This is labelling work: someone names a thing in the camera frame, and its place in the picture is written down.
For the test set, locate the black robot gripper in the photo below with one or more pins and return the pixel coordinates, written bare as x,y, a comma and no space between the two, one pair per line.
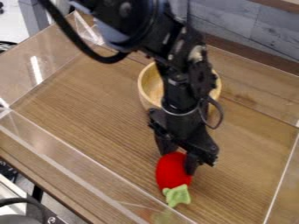
184,130

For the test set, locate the red plush fruit green leaf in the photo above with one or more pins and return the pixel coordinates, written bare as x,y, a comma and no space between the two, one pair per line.
172,180

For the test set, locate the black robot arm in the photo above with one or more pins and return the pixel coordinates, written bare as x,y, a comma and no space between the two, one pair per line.
142,25

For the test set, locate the wooden bowl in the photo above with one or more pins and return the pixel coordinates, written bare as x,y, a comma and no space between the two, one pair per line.
151,88

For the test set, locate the black device lower left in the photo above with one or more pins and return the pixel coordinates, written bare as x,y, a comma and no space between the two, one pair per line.
27,211

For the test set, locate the clear acrylic tray enclosure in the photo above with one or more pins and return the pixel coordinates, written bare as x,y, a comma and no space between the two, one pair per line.
73,133

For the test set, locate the grey post upper left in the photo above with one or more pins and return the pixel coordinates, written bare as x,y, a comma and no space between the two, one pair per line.
33,16

